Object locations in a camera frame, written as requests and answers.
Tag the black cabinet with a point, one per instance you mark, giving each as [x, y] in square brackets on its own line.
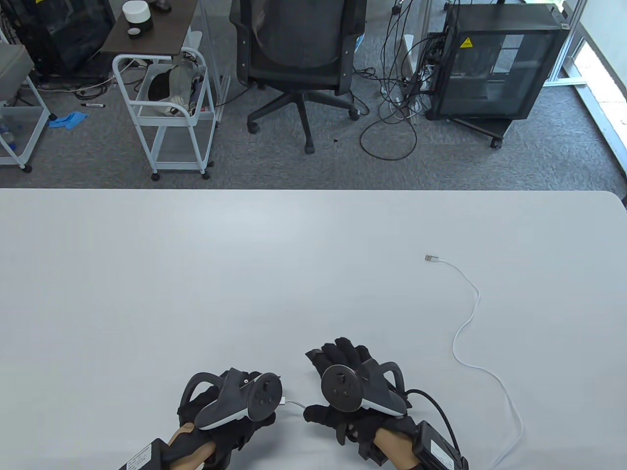
[63, 34]

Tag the black left forearm sensor box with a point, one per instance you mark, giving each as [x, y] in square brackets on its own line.
[144, 458]

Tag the white rolling cart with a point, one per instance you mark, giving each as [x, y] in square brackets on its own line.
[166, 120]

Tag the grey hand controller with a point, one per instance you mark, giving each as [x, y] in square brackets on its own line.
[230, 401]
[343, 387]

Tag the person's left forearm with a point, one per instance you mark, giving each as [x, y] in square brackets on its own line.
[188, 431]

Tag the small white round disc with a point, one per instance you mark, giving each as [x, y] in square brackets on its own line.
[133, 32]

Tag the black and white headset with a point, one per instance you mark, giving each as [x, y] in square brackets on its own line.
[159, 88]

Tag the black office chair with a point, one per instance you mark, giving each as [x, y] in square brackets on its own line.
[294, 44]

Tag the black wheeled base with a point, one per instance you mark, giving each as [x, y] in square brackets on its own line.
[482, 128]

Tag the black marker pen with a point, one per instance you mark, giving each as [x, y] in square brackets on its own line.
[93, 105]

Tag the person's right hand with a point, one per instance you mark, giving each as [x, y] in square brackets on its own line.
[338, 355]

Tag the aluminium frame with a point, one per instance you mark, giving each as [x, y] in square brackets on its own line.
[563, 82]

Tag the black glass computer case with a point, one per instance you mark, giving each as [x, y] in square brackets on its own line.
[494, 73]

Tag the person's right forearm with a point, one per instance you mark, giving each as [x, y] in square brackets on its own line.
[397, 450]

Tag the blue glove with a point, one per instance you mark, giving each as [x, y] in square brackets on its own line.
[68, 120]

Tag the brown side table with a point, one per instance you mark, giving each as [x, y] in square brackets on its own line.
[161, 29]

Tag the white cart with grey top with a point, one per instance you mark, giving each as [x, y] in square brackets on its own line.
[12, 68]

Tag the black right forearm sensor box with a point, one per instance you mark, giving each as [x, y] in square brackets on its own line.
[441, 448]

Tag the white and black cylinder speaker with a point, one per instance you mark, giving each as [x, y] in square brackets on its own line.
[136, 11]

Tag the person's left hand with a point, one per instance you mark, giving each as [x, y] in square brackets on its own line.
[245, 433]

